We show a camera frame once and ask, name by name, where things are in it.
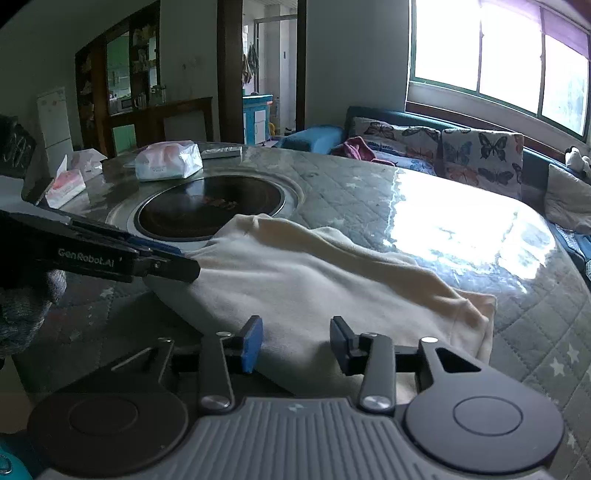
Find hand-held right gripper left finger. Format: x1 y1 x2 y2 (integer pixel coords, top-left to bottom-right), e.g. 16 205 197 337
111 315 264 414

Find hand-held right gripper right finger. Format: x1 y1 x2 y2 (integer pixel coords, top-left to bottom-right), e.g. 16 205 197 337
329 316 484 413

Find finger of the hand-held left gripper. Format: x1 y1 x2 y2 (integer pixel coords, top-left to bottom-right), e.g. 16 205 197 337
69 218 184 258
131 253 202 284

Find cream garment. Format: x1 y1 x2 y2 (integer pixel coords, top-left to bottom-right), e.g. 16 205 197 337
151 213 498 400

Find hanging clothes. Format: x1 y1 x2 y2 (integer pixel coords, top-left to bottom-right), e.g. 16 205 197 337
242 43 260 85

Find person's left hand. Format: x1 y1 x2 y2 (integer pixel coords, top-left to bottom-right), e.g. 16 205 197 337
0 270 68 357

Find pink tissue pack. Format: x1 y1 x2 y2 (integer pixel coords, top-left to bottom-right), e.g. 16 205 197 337
44 154 89 209

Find round black cooktop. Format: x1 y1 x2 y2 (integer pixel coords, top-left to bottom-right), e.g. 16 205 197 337
106 172 302 241

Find large white tissue pack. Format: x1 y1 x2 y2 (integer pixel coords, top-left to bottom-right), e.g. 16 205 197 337
133 141 204 182

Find grey remote control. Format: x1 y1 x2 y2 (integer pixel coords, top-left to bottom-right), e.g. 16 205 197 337
200 145 243 160

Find black patterned object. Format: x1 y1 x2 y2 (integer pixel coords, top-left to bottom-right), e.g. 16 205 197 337
0 115 52 205

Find white refrigerator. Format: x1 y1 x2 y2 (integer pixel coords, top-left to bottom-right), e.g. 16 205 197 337
36 86 74 163

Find dark wooden cabinet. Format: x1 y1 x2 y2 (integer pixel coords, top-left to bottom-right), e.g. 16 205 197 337
74 0 214 158

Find teal cabinet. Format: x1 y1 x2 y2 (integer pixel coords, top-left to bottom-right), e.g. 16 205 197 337
242 93 274 147

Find blue corner sofa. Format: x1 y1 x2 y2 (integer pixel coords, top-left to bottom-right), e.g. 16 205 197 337
276 106 591 283

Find pink cloth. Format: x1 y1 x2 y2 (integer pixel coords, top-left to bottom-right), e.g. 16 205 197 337
329 136 398 167

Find small butterfly print pillow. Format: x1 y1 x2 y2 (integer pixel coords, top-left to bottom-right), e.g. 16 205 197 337
350 117 443 175

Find teal plastic object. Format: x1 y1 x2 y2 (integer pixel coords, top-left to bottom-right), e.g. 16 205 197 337
0 436 34 480

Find large butterfly print pillow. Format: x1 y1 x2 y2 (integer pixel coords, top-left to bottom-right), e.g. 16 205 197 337
440 128 525 200

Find grey plain pillow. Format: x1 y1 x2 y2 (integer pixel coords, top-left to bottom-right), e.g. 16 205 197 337
543 163 591 234

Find black and white plush toy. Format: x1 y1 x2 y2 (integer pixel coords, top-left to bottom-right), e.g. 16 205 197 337
565 146 591 176

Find green framed window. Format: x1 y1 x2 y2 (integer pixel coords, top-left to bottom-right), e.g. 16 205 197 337
405 0 591 140

